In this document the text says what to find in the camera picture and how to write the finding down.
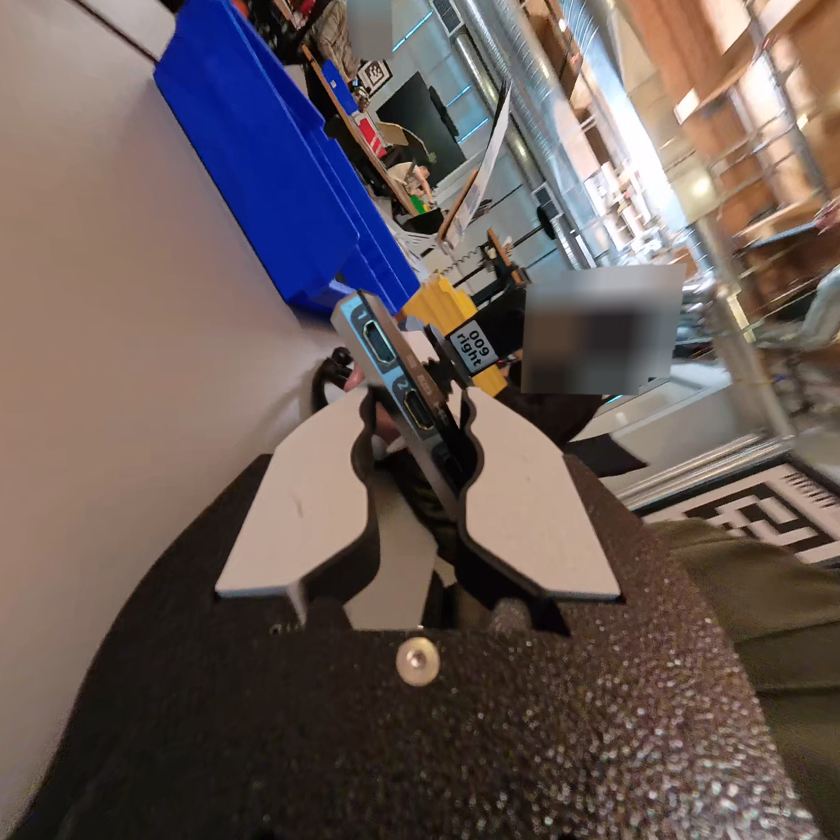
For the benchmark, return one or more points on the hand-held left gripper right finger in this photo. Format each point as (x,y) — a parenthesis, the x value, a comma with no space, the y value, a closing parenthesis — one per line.
(525,512)

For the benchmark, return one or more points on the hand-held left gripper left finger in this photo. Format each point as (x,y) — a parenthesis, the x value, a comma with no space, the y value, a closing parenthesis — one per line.
(308,499)

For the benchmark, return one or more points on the grey metal adapter hub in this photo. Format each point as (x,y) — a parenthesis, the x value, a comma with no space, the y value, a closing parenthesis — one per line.
(380,341)

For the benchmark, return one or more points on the white perforated crate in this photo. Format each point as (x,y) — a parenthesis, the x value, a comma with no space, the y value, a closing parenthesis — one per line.
(420,236)

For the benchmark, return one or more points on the small blue plastic bin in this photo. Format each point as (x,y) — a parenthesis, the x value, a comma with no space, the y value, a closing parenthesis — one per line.
(387,262)

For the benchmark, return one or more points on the white board on stand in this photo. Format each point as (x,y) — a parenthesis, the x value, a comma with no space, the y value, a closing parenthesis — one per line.
(495,131)

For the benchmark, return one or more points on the open cardboard box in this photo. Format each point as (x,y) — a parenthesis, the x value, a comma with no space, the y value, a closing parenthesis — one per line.
(397,138)

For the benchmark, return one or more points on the black monitor screen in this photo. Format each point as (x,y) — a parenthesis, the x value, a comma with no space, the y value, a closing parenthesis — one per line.
(420,124)

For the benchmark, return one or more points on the black white patterned mat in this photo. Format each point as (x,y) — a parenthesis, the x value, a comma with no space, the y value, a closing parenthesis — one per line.
(754,505)

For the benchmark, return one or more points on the red box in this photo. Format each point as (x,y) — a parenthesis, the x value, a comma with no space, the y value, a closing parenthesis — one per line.
(369,134)

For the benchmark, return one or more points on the person's olive green hoodie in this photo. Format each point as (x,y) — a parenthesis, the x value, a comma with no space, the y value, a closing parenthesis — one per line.
(754,623)

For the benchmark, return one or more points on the black white marker sign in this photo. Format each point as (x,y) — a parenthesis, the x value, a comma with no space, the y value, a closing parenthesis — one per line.
(375,75)

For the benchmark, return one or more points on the large blue plastic bin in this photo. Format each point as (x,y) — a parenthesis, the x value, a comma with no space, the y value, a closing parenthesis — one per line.
(249,131)

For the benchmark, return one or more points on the silver metal duct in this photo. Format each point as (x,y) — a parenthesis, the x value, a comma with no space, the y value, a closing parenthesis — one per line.
(518,98)

